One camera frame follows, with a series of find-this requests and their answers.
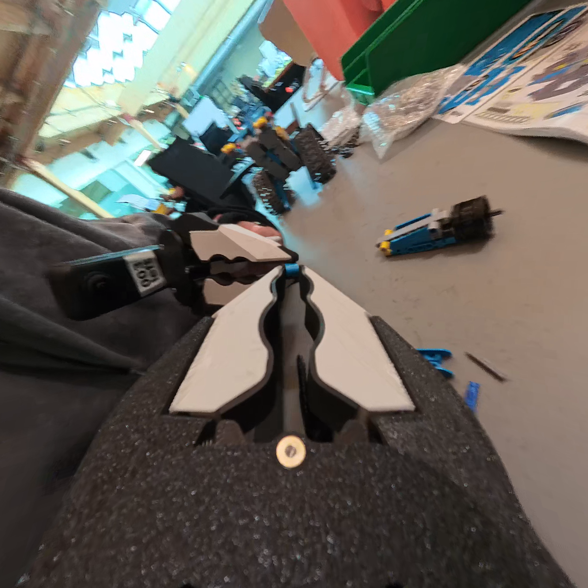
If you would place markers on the small blue beam brick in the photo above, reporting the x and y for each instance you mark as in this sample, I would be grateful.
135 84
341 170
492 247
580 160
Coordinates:
292 270

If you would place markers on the paned window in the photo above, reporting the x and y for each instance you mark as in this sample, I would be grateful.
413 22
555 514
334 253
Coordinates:
119 46

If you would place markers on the clear bag with black parts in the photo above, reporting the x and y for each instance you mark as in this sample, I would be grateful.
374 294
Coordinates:
342 133

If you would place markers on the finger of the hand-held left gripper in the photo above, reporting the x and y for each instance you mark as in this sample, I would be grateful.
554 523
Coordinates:
220 291
239 246

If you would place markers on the clear plastic bag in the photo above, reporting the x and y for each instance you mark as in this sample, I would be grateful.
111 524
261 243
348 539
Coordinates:
409 110

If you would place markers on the person's dark clothing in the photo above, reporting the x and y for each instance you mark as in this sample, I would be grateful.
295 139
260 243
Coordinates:
36 436

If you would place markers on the grey desk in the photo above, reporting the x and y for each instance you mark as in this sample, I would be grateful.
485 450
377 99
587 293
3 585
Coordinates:
459 298

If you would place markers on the green bin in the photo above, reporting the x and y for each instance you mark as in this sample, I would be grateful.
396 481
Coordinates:
436 41

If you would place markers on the tan cardboard sheet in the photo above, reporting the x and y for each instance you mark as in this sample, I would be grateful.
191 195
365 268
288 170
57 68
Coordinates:
285 27

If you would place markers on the blue panel brick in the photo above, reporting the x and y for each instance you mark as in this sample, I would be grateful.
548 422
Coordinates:
434 360

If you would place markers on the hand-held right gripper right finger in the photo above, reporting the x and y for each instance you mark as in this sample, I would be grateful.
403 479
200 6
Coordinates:
358 363

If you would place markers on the person's left hand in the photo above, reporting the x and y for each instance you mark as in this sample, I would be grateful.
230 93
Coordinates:
262 232

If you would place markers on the blue pin brick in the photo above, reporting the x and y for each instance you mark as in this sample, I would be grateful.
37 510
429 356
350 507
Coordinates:
472 396

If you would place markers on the instruction manual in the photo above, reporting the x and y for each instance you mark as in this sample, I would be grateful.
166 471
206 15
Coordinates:
551 101

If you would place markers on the wheel and beam assembly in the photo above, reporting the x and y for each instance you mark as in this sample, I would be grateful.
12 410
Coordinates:
436 229

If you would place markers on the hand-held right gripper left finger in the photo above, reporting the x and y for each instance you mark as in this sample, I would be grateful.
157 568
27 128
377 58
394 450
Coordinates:
225 363

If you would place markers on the sticker sheet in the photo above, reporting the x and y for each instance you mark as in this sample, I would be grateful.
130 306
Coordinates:
496 69

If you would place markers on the distant toy brick models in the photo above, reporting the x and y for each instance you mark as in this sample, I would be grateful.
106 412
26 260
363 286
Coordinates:
285 156

